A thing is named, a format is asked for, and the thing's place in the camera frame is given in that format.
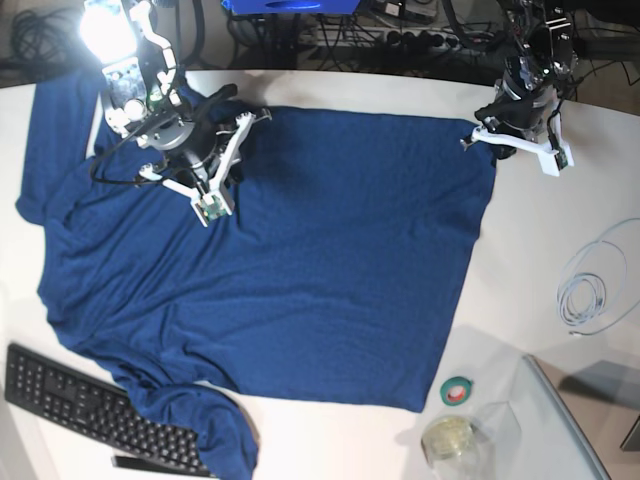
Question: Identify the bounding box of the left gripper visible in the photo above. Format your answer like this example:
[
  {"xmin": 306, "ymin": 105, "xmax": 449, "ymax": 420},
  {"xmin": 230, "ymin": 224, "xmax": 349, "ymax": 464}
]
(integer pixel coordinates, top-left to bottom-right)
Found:
[{"xmin": 474, "ymin": 84, "xmax": 555, "ymax": 143}]

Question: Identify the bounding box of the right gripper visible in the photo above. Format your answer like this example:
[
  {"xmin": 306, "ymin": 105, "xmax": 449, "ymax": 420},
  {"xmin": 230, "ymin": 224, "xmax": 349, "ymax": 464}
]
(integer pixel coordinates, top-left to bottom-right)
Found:
[{"xmin": 164, "ymin": 84, "xmax": 242, "ymax": 173}]

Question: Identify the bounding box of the dark blue t-shirt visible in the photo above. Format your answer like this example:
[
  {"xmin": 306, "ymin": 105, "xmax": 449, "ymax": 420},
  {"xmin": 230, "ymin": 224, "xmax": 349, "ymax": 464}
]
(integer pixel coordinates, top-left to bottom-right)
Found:
[{"xmin": 16, "ymin": 73, "xmax": 496, "ymax": 479}]

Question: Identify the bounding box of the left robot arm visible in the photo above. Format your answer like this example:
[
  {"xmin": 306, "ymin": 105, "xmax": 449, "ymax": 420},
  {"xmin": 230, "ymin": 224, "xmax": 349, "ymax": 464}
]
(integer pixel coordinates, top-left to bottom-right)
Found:
[{"xmin": 442, "ymin": 1, "xmax": 577, "ymax": 140}]

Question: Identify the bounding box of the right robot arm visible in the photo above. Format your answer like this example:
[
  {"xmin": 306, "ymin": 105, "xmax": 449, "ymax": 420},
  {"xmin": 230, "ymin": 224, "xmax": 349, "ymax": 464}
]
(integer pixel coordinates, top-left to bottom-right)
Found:
[{"xmin": 79, "ymin": 1, "xmax": 238, "ymax": 178}]

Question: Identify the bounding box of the blue box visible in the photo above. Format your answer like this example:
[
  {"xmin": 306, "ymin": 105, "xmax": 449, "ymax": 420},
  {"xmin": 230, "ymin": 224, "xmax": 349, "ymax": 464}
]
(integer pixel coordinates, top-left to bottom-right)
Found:
[{"xmin": 221, "ymin": 0, "xmax": 360, "ymax": 15}]

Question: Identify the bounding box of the green tape roll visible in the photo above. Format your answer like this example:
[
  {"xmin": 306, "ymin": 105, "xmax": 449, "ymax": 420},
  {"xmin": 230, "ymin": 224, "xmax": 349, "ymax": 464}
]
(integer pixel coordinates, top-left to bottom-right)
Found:
[{"xmin": 439, "ymin": 376, "xmax": 473, "ymax": 406}]

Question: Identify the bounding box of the black computer keyboard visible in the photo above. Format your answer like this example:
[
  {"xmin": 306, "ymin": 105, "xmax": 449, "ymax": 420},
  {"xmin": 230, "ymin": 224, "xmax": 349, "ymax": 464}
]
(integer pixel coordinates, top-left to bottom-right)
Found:
[{"xmin": 4, "ymin": 343, "xmax": 213, "ymax": 478}]

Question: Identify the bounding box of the clear glass jar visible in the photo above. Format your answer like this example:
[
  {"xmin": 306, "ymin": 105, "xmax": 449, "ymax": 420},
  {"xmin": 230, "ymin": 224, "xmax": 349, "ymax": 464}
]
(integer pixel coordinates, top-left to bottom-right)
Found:
[{"xmin": 421, "ymin": 415, "xmax": 489, "ymax": 480}]

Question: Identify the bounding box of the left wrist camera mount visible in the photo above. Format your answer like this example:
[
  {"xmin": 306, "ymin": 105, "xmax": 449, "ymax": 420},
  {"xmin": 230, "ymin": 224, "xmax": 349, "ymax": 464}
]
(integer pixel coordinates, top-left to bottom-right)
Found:
[{"xmin": 460, "ymin": 94, "xmax": 575, "ymax": 177}]

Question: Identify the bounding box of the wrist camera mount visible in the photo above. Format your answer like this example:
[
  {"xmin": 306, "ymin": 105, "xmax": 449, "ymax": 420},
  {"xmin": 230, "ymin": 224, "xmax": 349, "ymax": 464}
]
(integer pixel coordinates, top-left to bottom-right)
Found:
[
  {"xmin": 137, "ymin": 108, "xmax": 272, "ymax": 227},
  {"xmin": 460, "ymin": 94, "xmax": 575, "ymax": 177}
]

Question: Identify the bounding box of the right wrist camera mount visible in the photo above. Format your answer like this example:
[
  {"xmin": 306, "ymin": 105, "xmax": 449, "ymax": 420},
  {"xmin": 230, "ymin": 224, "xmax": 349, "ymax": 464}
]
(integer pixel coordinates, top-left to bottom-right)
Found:
[{"xmin": 137, "ymin": 108, "xmax": 272, "ymax": 227}]

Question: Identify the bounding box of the coiled white cable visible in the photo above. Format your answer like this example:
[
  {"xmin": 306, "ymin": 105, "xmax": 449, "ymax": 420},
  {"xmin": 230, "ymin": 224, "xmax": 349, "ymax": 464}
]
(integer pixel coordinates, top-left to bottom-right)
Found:
[{"xmin": 556, "ymin": 217, "xmax": 640, "ymax": 337}]

